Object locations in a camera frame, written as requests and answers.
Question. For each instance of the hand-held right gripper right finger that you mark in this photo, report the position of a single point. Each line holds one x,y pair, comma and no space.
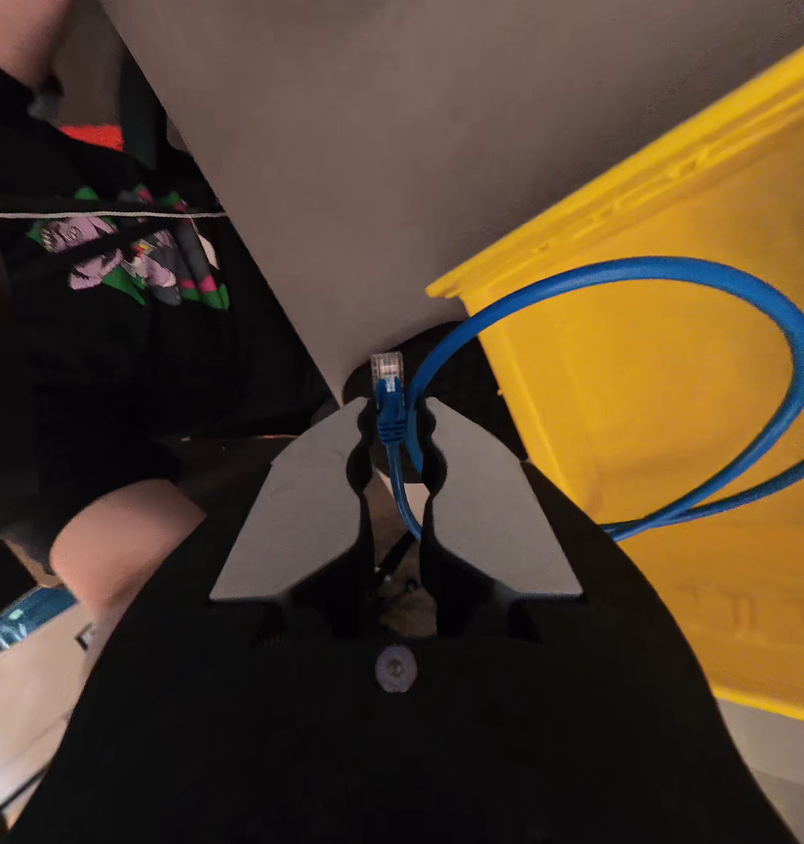
501,521

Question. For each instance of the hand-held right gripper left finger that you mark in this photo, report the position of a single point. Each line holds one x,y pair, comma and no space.
290,514

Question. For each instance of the yellow plastic bin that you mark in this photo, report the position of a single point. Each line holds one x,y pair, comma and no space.
639,409

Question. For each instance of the person's bare leg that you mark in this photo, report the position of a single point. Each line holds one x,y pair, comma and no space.
125,540

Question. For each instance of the blue striped shoe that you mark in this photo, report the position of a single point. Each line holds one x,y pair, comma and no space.
26,620

